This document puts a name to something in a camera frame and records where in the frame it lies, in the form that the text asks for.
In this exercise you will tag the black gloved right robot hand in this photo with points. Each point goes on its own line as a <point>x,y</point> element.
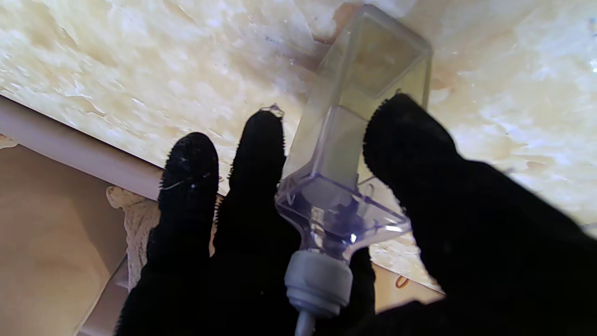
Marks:
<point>489,261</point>

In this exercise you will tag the clear square oil bottle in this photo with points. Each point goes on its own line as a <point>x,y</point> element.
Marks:
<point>336,158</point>

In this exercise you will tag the knitted cushion on backdrop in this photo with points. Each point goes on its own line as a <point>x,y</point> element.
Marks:
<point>137,224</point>

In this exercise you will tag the beige sofa on backdrop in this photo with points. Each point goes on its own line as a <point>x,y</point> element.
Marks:
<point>46,242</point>

